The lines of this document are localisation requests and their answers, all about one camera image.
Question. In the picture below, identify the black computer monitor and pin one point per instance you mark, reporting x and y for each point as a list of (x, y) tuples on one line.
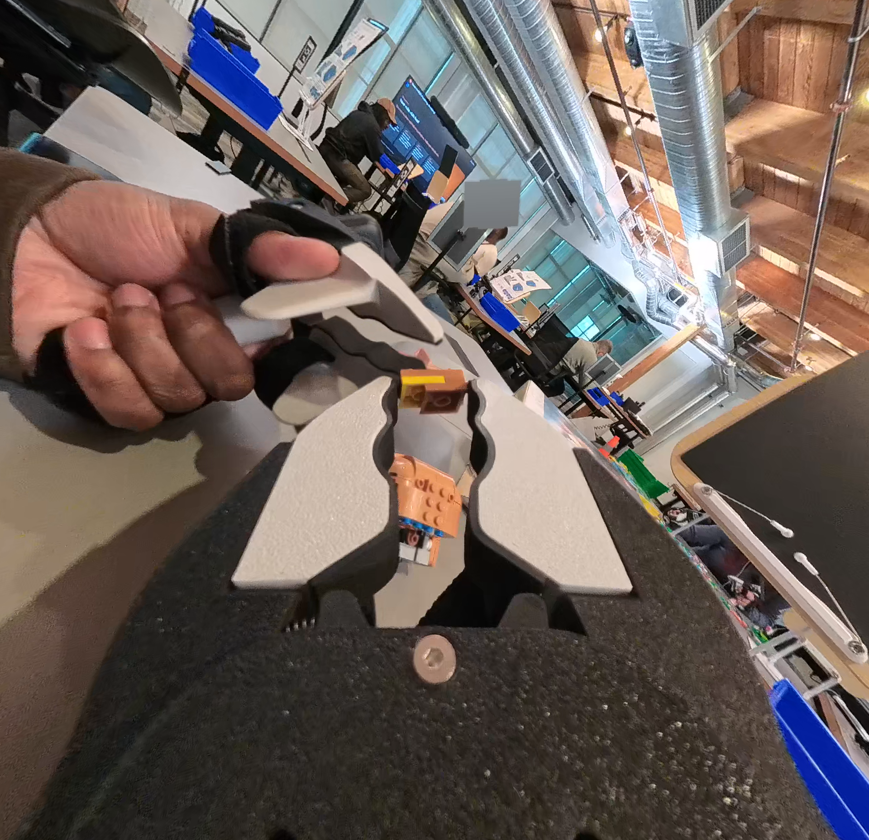
[(421, 121)]

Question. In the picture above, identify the person's left hand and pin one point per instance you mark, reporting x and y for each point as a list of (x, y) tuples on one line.
[(122, 297)]

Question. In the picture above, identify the stack of blue bins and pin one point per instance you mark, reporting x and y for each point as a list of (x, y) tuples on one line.
[(231, 67)]

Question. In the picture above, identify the brown brick assembly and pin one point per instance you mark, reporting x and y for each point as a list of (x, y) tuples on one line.
[(428, 508)]

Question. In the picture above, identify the grey desk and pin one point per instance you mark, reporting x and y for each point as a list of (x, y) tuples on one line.
[(136, 148)]

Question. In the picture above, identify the black board with wooden edge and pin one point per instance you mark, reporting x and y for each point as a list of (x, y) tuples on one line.
[(788, 487)]

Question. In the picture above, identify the black office chair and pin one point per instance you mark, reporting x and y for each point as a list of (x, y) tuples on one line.
[(82, 26)]

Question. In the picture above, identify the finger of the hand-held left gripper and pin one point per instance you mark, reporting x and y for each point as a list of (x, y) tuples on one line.
[(319, 297), (394, 297)]

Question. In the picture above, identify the blue plastic bin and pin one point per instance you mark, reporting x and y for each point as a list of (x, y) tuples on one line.
[(822, 759)]

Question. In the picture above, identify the brown and yellow brick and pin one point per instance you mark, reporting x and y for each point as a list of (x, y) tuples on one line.
[(432, 390)]

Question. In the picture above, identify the green plastic pack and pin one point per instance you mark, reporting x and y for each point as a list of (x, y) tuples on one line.
[(644, 476)]

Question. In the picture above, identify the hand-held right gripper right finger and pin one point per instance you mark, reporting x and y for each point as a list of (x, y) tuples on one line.
[(550, 514)]

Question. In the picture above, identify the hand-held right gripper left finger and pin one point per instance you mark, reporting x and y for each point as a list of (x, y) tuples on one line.
[(312, 514)]

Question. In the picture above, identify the silver ventilation duct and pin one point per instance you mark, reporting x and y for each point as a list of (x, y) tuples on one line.
[(679, 107)]

